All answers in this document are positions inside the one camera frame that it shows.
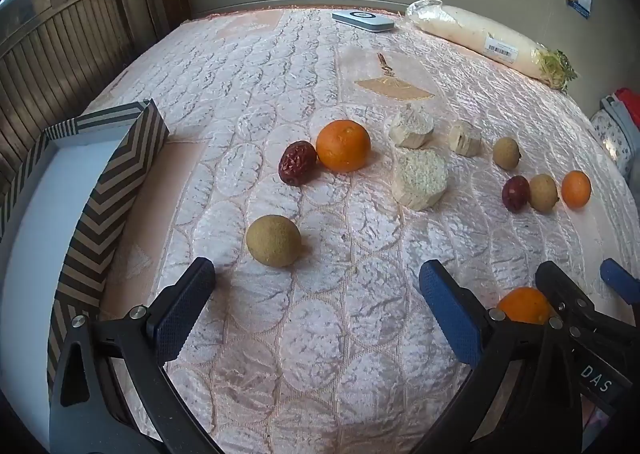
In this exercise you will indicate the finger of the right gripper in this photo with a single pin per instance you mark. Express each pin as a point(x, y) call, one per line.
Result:
point(567, 300)
point(621, 281)

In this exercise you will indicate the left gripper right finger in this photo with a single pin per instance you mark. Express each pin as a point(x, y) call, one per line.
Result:
point(486, 340)

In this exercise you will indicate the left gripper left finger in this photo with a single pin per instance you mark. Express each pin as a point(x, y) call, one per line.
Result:
point(89, 412)

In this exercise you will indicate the brown longan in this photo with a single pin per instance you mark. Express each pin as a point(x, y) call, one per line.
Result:
point(543, 193)
point(506, 153)

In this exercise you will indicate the dark red jujube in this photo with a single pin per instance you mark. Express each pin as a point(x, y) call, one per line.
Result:
point(516, 194)

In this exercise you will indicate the large corn cob chunk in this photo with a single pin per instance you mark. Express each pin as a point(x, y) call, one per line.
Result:
point(420, 179)

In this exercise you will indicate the small corn cob chunk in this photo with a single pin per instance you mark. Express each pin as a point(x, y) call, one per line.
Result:
point(464, 139)

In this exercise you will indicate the corn cob chunk with tip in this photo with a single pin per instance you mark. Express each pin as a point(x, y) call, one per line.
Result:
point(411, 128)

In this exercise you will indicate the large orange mandarin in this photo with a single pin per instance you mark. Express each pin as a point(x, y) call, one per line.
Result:
point(343, 146)

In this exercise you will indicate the wrinkled red jujube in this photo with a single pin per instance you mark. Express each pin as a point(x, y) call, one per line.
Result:
point(297, 162)

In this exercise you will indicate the floral pillow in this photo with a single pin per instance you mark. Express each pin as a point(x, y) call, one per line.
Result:
point(619, 135)

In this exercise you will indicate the red cloth pile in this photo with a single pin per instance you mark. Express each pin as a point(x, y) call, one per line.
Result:
point(631, 100)

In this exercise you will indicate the striped cardboard box tray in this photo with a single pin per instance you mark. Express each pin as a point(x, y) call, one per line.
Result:
point(61, 220)

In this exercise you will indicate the pink quilted bed cover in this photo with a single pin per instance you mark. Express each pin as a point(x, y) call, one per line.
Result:
point(338, 352)

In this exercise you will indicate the wrapped white daikon radish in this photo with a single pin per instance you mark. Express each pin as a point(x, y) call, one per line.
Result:
point(493, 40)

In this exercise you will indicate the white blue flat device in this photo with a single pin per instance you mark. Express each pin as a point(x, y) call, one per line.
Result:
point(370, 22)

